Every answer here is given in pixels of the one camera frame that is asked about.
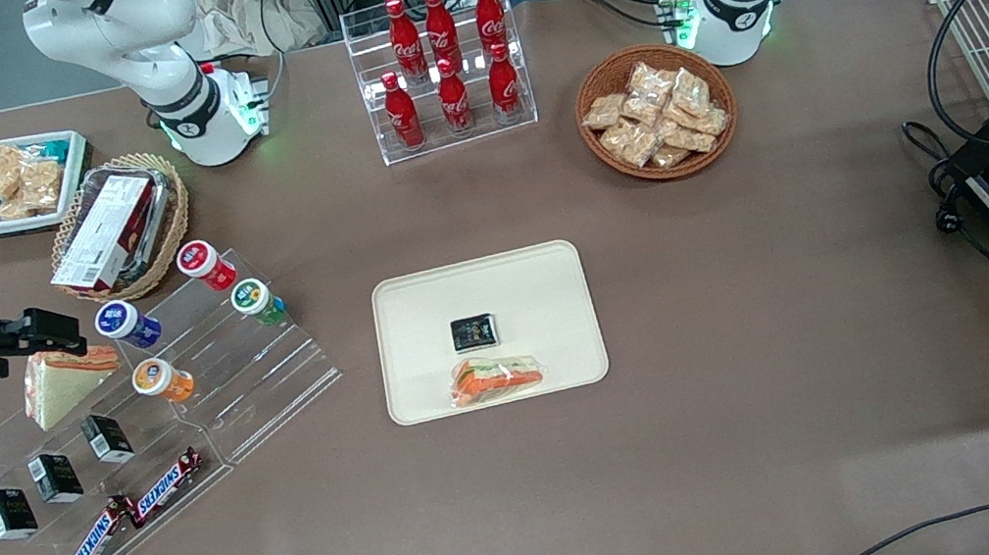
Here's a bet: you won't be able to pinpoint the green gum bottle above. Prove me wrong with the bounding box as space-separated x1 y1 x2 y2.
228 273 289 333

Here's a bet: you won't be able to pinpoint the blue gum bottle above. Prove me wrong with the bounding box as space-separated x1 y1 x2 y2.
91 293 166 358

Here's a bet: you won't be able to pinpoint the orange gum bottle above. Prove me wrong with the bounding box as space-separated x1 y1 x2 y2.
128 351 200 412

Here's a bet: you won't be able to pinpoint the red gum bottle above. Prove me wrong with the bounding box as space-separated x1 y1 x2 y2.
173 233 242 299

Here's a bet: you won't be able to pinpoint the white rectangular snack tray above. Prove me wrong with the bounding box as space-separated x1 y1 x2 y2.
0 126 103 240

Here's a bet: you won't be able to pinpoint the cream serving tray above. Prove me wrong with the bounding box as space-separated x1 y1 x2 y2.
366 234 616 429

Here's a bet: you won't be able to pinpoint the wrapped triangle sandwich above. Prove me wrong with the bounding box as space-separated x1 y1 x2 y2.
17 338 130 435

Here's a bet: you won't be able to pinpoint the red box with white label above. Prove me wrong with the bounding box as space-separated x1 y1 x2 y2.
34 167 172 300

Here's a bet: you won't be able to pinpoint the small black box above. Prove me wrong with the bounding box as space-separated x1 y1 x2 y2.
25 448 86 509
78 408 138 471
0 482 41 543

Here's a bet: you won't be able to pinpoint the oval wicker basket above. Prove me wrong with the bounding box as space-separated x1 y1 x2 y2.
36 146 206 314

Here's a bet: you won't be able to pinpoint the clear plastic food container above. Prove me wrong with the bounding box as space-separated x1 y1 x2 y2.
65 154 187 277

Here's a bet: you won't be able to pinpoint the Snickers bar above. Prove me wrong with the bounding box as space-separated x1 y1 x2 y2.
118 445 215 530
53 492 143 555

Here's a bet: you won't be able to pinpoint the clear acrylic tiered stand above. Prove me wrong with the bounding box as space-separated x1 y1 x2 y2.
0 233 371 555

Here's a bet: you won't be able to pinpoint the clear bag of crackers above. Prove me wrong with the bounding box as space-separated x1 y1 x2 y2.
691 101 734 140
624 55 684 114
595 114 667 175
659 113 719 161
647 137 697 173
666 63 717 124
577 90 634 134

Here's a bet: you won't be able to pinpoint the red Coca-Cola bottle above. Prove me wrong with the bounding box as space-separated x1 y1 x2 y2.
421 0 466 76
378 67 428 155
481 39 528 128
471 0 514 58
431 53 478 140
382 0 431 87

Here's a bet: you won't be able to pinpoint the small black packet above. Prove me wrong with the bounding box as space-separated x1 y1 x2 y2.
448 311 503 355

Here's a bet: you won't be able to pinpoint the wrapped sandwich with orange filling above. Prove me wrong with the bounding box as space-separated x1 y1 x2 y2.
444 346 550 412

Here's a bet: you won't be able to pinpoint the round wicker basket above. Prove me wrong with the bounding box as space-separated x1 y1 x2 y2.
566 31 748 195

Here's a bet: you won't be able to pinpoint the clear acrylic bottle rack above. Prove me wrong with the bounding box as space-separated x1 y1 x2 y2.
337 0 545 172

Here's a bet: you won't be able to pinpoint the black cable with plug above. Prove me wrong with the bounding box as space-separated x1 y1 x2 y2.
901 107 989 299

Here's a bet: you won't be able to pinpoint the black base cables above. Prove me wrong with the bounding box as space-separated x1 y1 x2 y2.
577 0 686 42

